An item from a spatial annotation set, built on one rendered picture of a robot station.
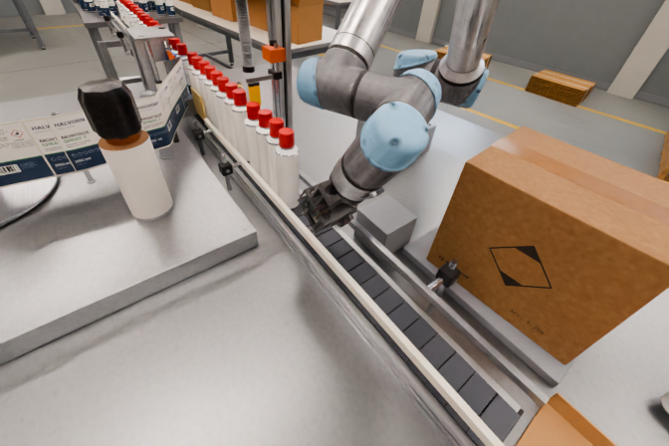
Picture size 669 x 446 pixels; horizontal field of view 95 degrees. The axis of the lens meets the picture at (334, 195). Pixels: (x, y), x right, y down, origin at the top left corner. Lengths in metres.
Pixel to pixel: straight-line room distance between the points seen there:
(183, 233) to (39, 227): 0.31
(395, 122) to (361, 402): 0.44
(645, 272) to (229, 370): 0.63
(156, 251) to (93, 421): 0.28
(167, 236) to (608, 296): 0.79
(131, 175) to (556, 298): 0.81
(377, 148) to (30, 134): 0.78
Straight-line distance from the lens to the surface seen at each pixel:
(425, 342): 0.61
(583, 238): 0.57
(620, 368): 0.83
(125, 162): 0.73
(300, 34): 2.54
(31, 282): 0.81
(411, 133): 0.37
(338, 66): 0.50
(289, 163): 0.68
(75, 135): 0.94
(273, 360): 0.62
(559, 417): 0.71
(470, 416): 0.55
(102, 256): 0.79
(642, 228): 0.61
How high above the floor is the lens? 1.40
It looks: 40 degrees down
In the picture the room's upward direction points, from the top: 5 degrees clockwise
